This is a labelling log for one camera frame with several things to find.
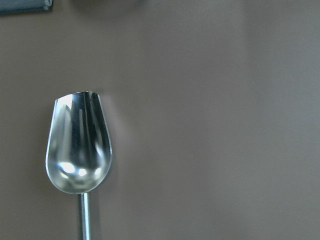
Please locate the steel ice scoop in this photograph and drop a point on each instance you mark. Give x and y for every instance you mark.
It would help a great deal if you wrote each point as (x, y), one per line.
(79, 151)

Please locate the dark grey folded cloth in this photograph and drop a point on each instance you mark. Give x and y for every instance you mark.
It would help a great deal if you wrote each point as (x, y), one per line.
(22, 6)

